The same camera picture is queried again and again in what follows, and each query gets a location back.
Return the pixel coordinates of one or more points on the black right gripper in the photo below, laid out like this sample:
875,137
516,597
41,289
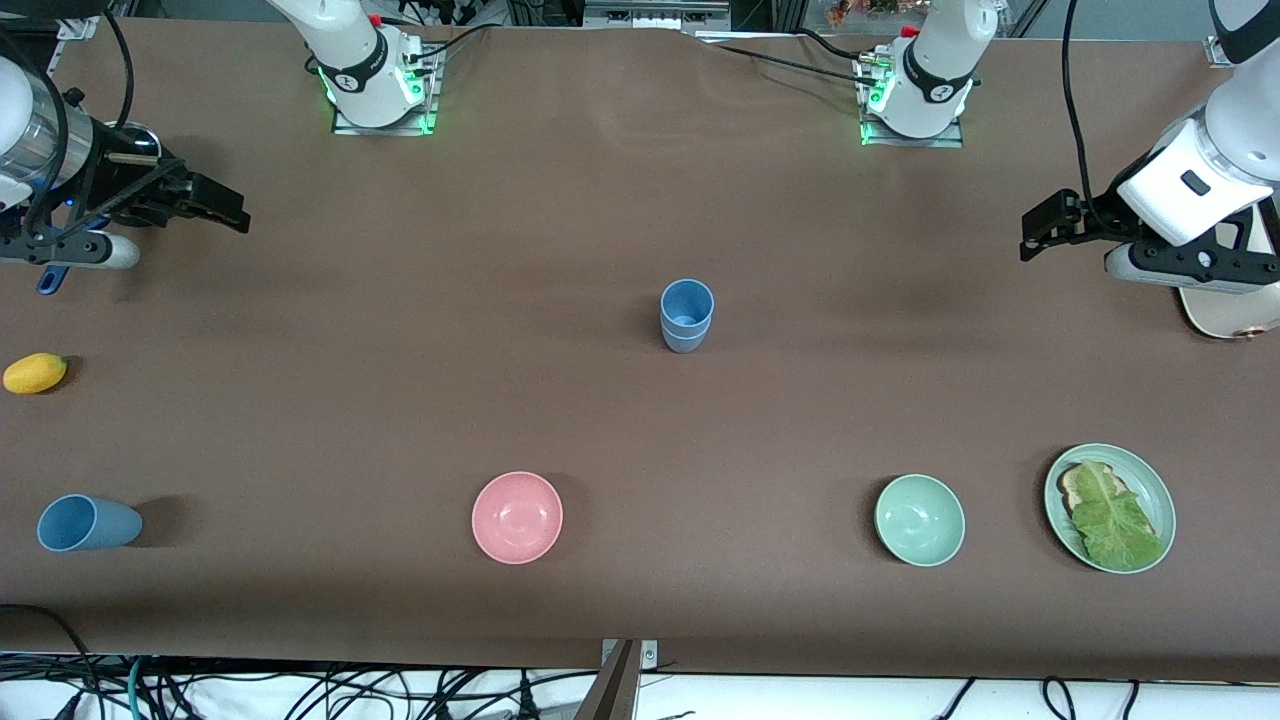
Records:
118,172

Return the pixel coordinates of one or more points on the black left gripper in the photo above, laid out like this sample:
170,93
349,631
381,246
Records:
1090,223

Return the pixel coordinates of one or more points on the blue cup holding white paper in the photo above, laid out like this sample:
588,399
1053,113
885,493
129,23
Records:
685,343

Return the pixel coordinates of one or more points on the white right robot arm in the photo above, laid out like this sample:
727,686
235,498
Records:
350,60

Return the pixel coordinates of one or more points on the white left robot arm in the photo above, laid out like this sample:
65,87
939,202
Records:
1190,180

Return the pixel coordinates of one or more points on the glass lid with blue knob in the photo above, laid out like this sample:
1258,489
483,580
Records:
135,135

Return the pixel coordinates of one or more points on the cream toaster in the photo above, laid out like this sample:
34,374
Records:
1225,315

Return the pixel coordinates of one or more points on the yellow lemon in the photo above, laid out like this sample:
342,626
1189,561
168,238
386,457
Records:
35,373

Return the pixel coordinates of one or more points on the toasted bread slice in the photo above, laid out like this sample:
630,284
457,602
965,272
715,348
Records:
1072,490

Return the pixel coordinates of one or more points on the mint green plate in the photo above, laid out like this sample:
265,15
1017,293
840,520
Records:
1150,490

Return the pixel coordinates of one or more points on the green lettuce leaf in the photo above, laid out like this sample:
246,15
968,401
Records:
1115,525

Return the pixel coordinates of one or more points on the mint green bowl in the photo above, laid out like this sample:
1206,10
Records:
920,520

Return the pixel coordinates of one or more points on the pink bowl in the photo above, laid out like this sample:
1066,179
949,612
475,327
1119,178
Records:
517,517

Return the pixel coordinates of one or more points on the grey metal box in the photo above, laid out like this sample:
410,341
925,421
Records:
655,12

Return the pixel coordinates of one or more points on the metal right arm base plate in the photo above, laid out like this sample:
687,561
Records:
345,127

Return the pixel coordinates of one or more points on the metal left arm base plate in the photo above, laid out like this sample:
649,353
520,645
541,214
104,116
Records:
900,135

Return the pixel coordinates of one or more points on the aluminium frame profile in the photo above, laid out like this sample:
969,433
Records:
75,27
1215,48

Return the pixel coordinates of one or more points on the metal post with bracket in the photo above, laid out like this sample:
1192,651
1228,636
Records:
612,690

